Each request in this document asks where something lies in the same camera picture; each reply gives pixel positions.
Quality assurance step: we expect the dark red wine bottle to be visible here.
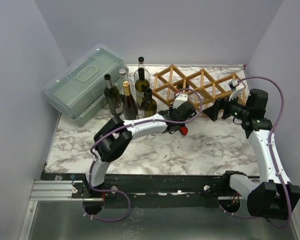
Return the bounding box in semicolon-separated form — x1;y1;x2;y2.
122;81;139;120

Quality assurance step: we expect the green plastic toolbox clear lid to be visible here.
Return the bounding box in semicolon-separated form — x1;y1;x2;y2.
42;44;128;127

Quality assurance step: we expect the green bottle white label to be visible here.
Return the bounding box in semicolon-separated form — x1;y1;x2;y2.
141;88;157;118

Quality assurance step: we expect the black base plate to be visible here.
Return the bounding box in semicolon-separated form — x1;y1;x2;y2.
39;163;282;210

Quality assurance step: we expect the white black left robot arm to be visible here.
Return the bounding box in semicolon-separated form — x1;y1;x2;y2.
83;100;219;198

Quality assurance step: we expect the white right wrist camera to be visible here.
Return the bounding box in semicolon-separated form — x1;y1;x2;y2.
228;79;246;101

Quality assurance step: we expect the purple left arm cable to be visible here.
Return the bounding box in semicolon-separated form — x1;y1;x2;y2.
83;87;203;223

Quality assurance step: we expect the green wine bottle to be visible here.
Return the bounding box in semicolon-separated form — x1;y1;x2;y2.
134;67;150;110

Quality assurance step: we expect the green bottle Italia label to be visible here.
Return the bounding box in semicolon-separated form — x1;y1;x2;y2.
104;74;123;116

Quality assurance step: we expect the aluminium rail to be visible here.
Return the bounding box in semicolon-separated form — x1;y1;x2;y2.
29;177;295;201

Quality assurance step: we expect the wooden wine rack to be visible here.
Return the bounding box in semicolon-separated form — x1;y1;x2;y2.
152;64;244;110

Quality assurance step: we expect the clear flask bottle black cap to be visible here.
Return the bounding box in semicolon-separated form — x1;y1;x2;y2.
133;56;151;82

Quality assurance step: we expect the red black corkscrew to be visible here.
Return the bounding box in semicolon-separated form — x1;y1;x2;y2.
179;126;188;136

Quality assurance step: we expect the clear glass bottle blue cap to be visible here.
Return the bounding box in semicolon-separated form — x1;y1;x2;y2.
118;68;130;88

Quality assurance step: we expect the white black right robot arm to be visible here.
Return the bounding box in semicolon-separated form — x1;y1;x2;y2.
220;89;300;220

